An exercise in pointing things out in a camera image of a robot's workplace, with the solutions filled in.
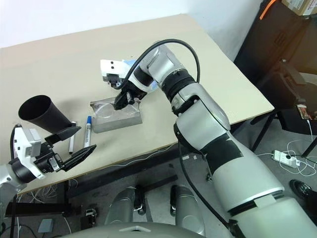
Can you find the black cup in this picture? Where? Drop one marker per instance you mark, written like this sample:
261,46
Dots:
49,116

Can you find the silver robot left leg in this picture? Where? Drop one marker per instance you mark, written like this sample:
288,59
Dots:
123,205

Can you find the orange tape strip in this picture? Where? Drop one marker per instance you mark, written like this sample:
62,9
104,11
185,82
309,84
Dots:
267,8

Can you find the clear frame glasses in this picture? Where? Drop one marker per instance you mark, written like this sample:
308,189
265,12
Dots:
106,113

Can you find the black cap white marker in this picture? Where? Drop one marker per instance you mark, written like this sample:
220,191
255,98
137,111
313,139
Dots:
71,146

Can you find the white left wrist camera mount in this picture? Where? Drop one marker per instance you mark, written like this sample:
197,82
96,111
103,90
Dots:
22,148

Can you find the grey foot pedal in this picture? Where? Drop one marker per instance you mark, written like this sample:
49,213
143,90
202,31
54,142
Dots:
46,225

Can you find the blue cap white marker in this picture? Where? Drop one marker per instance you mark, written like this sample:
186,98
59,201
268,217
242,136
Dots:
88,134

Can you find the clear plastic pencil case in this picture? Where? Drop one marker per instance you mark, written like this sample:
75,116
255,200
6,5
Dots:
119,124

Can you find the silver robot right leg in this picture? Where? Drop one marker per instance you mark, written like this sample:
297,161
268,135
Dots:
188,205

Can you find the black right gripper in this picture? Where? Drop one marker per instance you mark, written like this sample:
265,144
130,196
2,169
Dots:
135,93

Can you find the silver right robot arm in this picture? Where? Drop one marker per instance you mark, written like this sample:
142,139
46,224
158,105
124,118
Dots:
223,158

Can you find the silver robot torso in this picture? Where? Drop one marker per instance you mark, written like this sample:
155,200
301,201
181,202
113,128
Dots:
138,230

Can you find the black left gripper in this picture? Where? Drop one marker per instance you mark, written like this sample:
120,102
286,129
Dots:
45,161

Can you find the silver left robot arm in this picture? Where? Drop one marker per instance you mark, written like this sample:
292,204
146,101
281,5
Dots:
15,173

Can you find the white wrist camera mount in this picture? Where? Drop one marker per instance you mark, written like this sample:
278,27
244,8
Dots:
22,148
112,67

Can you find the black table frame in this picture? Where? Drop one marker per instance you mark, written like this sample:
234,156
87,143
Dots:
99,192

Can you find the white power strip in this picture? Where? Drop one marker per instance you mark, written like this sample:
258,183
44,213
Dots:
284,158

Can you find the cardboard box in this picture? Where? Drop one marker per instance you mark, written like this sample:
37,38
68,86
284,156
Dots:
299,6

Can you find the black chair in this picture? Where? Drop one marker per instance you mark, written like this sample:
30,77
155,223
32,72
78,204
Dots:
287,86

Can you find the black shoe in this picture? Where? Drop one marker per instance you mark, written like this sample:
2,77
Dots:
302,189

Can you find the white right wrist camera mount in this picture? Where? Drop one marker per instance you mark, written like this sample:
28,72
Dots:
112,67

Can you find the silver robot leg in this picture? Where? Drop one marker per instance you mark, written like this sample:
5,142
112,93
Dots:
123,205
188,205

